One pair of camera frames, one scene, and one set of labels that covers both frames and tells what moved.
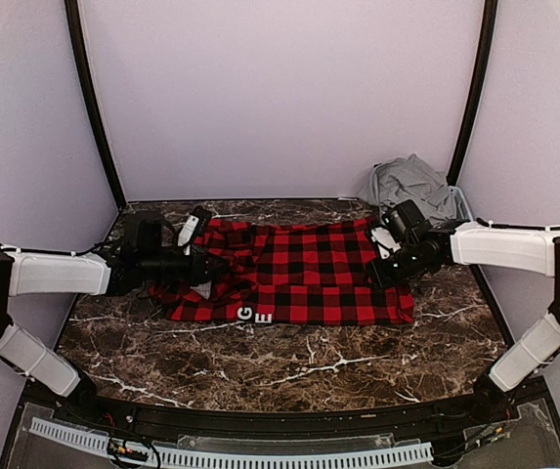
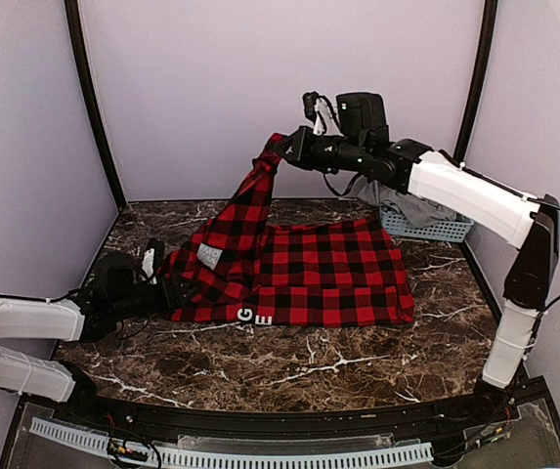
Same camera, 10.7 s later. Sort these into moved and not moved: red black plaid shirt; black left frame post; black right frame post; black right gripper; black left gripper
Moved: black left gripper; black right gripper; red black plaid shirt
Not moved: black right frame post; black left frame post
